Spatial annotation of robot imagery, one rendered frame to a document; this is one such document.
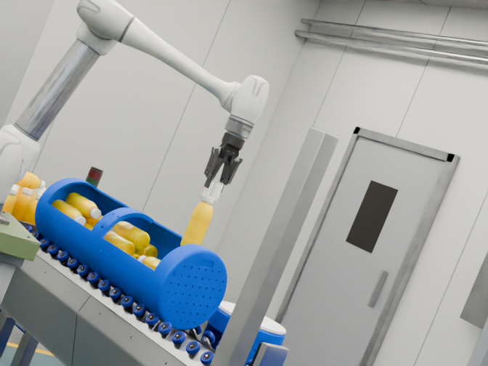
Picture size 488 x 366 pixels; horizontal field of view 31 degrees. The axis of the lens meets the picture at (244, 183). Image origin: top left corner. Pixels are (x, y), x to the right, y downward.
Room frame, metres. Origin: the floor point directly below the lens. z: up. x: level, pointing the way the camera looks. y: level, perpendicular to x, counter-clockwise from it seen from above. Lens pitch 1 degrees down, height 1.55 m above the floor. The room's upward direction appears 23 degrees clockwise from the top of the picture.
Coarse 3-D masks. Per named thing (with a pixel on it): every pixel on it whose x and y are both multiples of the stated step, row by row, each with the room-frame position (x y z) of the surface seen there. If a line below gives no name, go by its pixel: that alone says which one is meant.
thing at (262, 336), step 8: (216, 312) 3.15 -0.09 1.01; (208, 320) 3.20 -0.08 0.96; (216, 320) 3.14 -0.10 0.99; (224, 320) 3.11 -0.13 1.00; (208, 328) 3.26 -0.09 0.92; (216, 328) 3.12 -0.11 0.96; (224, 328) 3.10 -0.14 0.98; (216, 336) 3.32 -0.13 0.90; (256, 336) 3.08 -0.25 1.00; (264, 336) 3.09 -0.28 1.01; (272, 336) 3.11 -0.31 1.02; (280, 336) 3.15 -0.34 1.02; (216, 344) 3.33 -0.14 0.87; (256, 344) 3.09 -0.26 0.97; (280, 344) 3.17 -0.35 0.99
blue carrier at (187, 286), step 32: (64, 192) 3.48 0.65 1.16; (96, 192) 3.55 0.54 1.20; (64, 224) 3.25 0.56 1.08; (96, 224) 3.13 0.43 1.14; (160, 224) 3.19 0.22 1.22; (96, 256) 3.08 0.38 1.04; (128, 256) 2.95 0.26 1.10; (160, 256) 3.26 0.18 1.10; (192, 256) 2.84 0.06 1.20; (128, 288) 2.95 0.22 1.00; (160, 288) 2.80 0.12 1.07; (192, 288) 2.88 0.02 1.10; (224, 288) 2.98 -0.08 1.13; (160, 320) 2.88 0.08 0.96; (192, 320) 2.92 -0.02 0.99
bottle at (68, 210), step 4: (56, 200) 3.45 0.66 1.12; (60, 200) 3.45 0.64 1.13; (52, 204) 3.44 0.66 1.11; (56, 204) 3.43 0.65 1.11; (60, 204) 3.42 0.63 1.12; (64, 204) 3.41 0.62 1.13; (68, 204) 3.42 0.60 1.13; (60, 208) 3.40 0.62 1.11; (64, 208) 3.38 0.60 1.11; (68, 208) 3.37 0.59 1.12; (72, 208) 3.37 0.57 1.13; (76, 208) 3.39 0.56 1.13; (64, 212) 3.37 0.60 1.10; (68, 212) 3.36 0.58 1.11; (72, 212) 3.35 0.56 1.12; (76, 212) 3.36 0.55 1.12; (80, 212) 3.37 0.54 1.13; (72, 216) 3.34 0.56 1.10; (76, 216) 3.34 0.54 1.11
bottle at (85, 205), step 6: (72, 192) 3.49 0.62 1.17; (66, 198) 3.48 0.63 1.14; (72, 198) 3.45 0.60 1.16; (78, 198) 3.43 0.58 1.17; (84, 198) 3.43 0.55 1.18; (72, 204) 3.44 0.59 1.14; (78, 204) 3.41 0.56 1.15; (84, 204) 3.39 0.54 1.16; (90, 204) 3.38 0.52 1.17; (84, 210) 3.38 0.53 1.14; (90, 210) 3.37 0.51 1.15; (84, 216) 3.40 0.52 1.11; (90, 216) 3.38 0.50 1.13
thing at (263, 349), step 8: (264, 344) 2.55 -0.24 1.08; (272, 344) 2.59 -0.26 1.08; (256, 352) 2.57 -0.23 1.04; (264, 352) 2.55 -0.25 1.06; (272, 352) 2.57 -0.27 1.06; (280, 352) 2.59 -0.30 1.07; (256, 360) 2.56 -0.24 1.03; (264, 360) 2.56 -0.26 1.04; (272, 360) 2.58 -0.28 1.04; (280, 360) 2.60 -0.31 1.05
